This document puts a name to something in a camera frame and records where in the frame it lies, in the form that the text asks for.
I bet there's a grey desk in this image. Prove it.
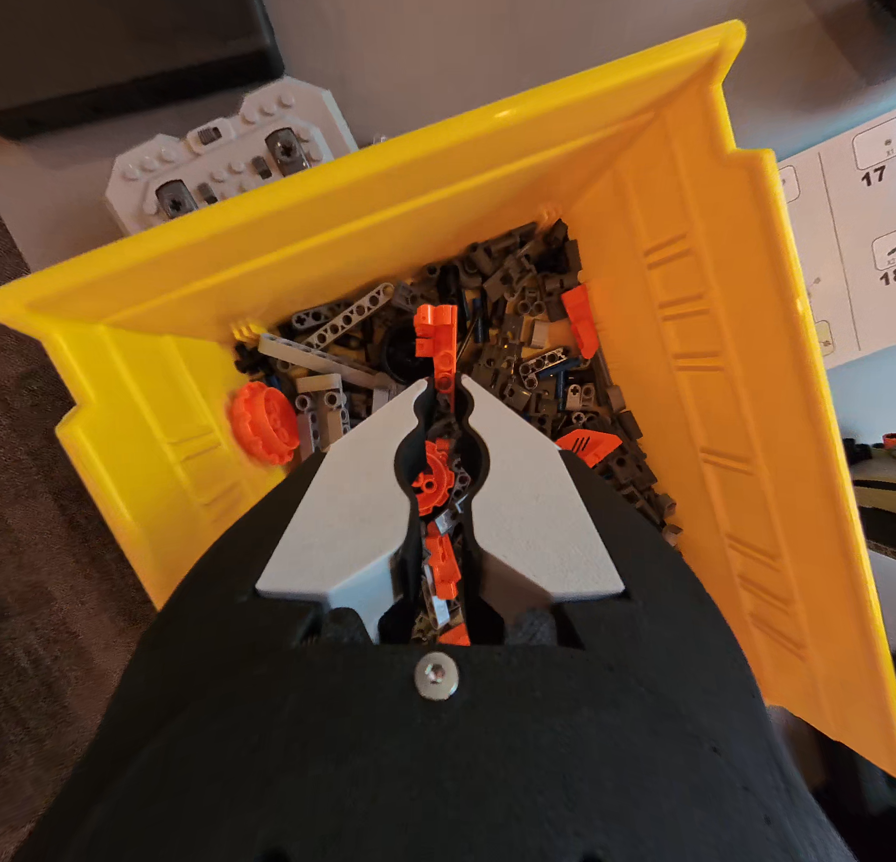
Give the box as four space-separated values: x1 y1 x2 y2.
0 0 896 562

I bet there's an orange gear wheel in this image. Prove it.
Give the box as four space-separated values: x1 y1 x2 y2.
227 381 302 465
412 441 456 520

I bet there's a black wheel rim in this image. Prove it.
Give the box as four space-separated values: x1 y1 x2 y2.
381 326 438 387

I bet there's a yellow plastic bin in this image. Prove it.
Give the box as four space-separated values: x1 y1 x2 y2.
0 21 896 772

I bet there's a white remote controller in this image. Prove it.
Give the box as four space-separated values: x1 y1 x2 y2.
105 77 359 236

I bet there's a narrow orange curved panel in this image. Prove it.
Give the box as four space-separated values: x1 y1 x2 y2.
562 284 602 360

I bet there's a grey long holed beam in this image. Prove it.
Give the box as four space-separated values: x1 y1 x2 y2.
301 282 396 348

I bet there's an orange striped panel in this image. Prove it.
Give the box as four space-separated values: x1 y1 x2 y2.
555 428 624 467

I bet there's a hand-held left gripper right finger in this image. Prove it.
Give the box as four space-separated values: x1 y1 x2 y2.
458 375 626 646

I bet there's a pile of building brick pieces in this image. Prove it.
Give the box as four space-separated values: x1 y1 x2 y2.
234 218 683 646

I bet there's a light grey beam frame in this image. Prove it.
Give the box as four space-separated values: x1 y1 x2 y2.
294 373 351 453

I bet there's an open instruction booklet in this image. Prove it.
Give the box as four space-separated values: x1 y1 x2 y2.
777 109 896 369

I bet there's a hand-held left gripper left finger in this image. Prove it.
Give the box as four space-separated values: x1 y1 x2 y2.
255 378 429 645

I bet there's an orange connector piece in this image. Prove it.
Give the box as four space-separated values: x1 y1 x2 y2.
413 304 459 408

